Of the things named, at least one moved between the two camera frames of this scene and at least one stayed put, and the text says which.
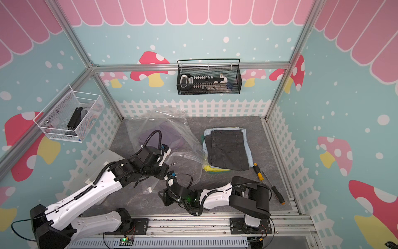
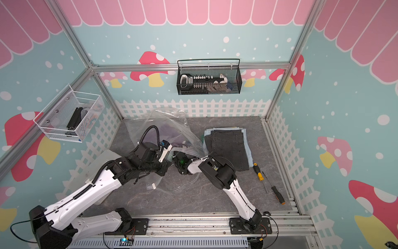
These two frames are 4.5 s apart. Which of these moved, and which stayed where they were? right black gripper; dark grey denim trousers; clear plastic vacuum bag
Moved: right black gripper
Stayed: dark grey denim trousers; clear plastic vacuum bag
